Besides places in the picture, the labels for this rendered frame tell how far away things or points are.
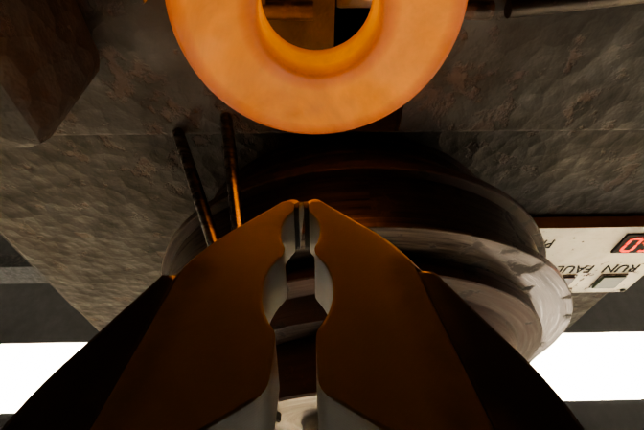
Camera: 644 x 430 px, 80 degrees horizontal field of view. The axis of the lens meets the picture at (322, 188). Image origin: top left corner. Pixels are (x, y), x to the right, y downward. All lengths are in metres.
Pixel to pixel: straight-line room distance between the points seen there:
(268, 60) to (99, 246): 0.48
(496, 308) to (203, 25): 0.33
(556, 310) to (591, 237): 0.20
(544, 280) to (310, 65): 0.29
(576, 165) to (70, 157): 0.58
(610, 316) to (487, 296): 9.07
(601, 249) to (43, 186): 0.74
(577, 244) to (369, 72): 0.48
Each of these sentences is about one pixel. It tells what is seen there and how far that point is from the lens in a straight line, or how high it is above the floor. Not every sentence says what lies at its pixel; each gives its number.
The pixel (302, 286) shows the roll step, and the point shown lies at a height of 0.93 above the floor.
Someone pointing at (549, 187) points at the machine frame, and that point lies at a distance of 0.56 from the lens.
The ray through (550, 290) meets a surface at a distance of 0.43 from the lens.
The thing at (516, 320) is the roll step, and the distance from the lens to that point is 0.43.
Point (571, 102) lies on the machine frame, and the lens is 0.40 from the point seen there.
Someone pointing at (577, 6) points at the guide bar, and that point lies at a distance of 0.33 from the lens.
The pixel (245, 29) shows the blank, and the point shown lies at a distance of 0.22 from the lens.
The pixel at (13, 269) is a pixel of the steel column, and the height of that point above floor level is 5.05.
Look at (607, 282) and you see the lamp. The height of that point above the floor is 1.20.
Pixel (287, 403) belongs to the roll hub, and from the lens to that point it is 0.37.
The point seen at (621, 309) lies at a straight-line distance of 9.64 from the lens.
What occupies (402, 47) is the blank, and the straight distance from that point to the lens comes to 0.23.
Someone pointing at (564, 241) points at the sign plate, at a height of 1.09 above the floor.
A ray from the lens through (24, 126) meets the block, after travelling 0.26.
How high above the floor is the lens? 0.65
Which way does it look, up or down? 47 degrees up
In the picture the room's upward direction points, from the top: 180 degrees counter-clockwise
